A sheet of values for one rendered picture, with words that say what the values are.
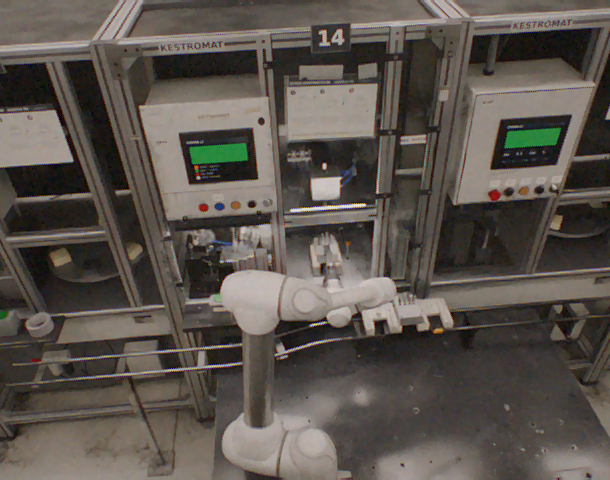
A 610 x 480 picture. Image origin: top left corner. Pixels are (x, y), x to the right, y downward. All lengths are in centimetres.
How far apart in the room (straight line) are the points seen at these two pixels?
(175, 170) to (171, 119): 19
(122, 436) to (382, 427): 152
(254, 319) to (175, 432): 160
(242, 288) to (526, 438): 128
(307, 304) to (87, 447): 196
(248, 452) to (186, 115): 113
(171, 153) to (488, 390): 156
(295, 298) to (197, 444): 167
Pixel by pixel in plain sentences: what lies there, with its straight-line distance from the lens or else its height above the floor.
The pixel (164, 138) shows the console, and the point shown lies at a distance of 183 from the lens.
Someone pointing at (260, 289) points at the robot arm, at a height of 149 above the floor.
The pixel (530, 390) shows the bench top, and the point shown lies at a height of 68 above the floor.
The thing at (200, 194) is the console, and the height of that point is 148.
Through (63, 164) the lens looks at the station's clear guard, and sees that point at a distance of 199.
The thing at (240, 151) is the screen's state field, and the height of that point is 166.
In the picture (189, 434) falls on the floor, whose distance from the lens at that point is 301.
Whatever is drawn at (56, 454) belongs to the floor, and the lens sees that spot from 319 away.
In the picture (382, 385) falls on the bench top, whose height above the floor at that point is 68.
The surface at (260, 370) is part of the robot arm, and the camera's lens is 166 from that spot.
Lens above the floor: 253
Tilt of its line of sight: 39 degrees down
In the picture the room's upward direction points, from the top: 3 degrees counter-clockwise
